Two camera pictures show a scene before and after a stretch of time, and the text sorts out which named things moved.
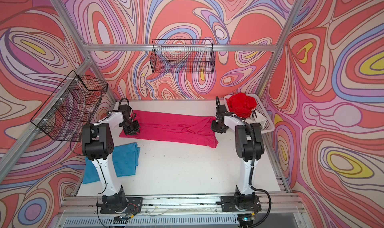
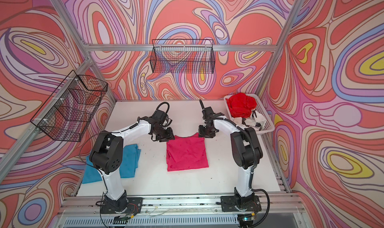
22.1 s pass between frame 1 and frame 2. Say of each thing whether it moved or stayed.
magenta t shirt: moved
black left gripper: moved
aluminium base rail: stayed
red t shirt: stayed
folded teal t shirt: stayed
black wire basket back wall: stayed
